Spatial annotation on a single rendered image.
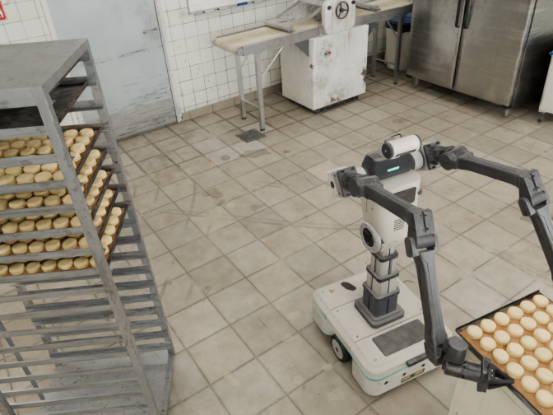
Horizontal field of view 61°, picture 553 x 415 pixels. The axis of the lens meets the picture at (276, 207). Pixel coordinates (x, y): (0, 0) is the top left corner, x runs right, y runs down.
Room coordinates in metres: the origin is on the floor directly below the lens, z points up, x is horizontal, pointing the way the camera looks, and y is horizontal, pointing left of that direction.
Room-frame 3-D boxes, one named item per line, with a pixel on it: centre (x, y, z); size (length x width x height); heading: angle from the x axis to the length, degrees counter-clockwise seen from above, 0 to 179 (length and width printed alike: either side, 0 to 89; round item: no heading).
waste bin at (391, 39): (6.48, -1.89, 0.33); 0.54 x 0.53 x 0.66; 32
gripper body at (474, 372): (0.92, -0.59, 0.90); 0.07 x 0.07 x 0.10; 67
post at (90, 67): (1.70, 0.63, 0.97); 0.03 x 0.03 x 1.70; 2
